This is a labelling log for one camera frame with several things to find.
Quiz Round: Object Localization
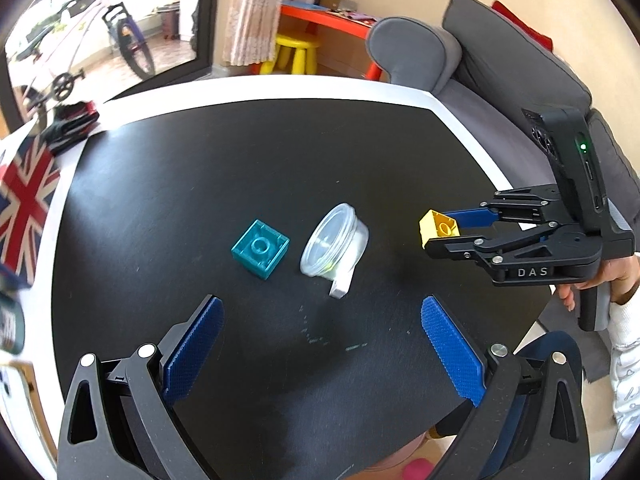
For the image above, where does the red children's table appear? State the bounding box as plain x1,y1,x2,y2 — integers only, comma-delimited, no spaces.
279,2,396,81

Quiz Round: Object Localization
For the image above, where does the teal drinking bottle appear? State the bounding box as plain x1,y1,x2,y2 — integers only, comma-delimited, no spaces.
0,287,26,361

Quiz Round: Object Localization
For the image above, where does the person's right forearm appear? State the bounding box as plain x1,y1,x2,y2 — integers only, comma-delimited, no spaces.
595,287,640,466

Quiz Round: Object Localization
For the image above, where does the yellow toy brick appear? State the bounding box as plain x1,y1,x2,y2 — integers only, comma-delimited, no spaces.
419,210,461,250

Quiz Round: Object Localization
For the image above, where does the yellow plastic stool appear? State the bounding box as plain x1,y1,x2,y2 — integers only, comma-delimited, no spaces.
259,34,321,76

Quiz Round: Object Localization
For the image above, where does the person's right hand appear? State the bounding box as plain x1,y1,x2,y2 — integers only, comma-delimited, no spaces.
554,254,640,314

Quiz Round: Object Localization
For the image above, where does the teal toy brick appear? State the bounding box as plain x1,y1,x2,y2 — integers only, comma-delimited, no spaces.
231,219,291,281

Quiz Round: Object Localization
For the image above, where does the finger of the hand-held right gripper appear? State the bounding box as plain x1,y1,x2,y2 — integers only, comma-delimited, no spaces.
442,185,563,226
425,225,556,267

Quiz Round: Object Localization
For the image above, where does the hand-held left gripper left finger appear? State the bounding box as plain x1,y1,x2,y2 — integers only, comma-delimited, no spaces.
56,294,225,480

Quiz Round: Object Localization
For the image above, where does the small white plastic piece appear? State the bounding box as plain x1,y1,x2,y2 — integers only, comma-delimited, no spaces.
329,265,357,301

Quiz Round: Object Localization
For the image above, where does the grey sofa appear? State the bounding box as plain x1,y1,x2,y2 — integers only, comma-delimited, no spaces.
367,0,640,386

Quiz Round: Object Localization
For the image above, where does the bicycle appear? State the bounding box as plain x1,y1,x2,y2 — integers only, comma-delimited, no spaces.
15,0,157,111

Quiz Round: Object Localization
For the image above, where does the black and red object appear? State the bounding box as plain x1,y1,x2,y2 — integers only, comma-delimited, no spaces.
42,101,101,156

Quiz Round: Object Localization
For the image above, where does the pink patterned curtain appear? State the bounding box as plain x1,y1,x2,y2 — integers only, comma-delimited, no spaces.
222,0,282,67

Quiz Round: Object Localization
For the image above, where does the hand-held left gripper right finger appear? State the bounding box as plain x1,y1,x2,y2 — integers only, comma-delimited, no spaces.
421,295,591,480

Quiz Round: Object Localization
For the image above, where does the clear plastic container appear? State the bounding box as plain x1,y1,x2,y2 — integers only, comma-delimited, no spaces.
300,202,370,278

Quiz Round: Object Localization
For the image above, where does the red cloth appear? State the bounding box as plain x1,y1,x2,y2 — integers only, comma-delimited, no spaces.
492,0,556,53

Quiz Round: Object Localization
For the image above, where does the black table mat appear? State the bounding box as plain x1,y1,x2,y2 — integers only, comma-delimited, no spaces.
50,101,551,480

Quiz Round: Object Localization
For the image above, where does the Union Jack flag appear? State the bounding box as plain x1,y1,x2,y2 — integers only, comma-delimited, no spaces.
0,130,62,291

